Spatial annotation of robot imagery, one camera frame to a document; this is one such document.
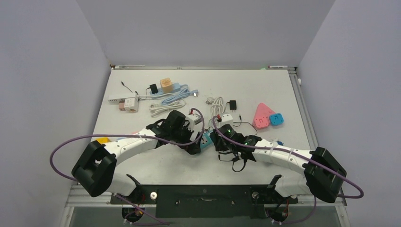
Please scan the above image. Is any white flat bundled cable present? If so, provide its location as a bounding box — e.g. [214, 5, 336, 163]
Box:
[149, 99, 187, 118]

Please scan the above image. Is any white cube adapter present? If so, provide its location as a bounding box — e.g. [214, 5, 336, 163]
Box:
[124, 97, 139, 113]

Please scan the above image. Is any orange cube socket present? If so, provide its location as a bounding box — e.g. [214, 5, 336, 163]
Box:
[160, 78, 173, 93]

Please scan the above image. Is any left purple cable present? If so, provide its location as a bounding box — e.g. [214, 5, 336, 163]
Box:
[49, 108, 206, 226]

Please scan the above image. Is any light blue power strip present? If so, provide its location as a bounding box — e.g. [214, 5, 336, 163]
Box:
[149, 83, 181, 96]

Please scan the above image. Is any small black charger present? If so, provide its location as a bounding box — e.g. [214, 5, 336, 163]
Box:
[223, 100, 242, 124]
[149, 84, 158, 94]

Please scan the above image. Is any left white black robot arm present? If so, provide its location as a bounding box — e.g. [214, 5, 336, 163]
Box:
[71, 108, 205, 203]

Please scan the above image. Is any blue square plug adapter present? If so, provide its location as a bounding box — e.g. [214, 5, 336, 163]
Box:
[269, 113, 284, 126]

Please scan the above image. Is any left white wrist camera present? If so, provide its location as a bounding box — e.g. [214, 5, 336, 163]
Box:
[185, 113, 202, 128]

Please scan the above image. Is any purple cable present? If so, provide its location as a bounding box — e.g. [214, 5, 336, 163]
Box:
[49, 108, 206, 226]
[212, 116, 365, 225]

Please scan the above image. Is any light blue coiled cable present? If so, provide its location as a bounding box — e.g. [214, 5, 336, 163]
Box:
[160, 84, 199, 106]

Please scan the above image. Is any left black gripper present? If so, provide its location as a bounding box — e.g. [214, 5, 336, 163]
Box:
[170, 122, 201, 154]

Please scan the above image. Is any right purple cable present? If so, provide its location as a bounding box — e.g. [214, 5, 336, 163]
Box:
[212, 116, 365, 225]

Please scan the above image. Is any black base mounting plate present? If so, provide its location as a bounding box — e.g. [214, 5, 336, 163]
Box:
[110, 184, 298, 218]

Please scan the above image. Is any pink triangular socket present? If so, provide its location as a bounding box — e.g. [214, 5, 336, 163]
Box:
[252, 103, 276, 129]

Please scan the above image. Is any white coiled cable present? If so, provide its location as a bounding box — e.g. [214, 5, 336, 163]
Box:
[205, 96, 226, 118]

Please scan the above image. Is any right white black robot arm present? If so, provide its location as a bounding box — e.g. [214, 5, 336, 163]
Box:
[210, 124, 347, 203]

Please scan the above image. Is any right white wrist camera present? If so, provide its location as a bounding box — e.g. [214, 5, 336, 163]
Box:
[216, 113, 234, 128]

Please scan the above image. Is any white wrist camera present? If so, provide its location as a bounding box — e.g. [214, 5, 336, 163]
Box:
[185, 113, 202, 128]
[216, 113, 234, 128]

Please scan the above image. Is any teal power strip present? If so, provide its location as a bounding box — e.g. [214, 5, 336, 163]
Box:
[200, 130, 213, 152]

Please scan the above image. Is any black thin adapter cable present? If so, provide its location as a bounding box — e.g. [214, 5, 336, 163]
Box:
[218, 120, 259, 173]

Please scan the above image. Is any white long power strip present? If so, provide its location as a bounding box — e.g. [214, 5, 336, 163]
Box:
[107, 92, 138, 105]

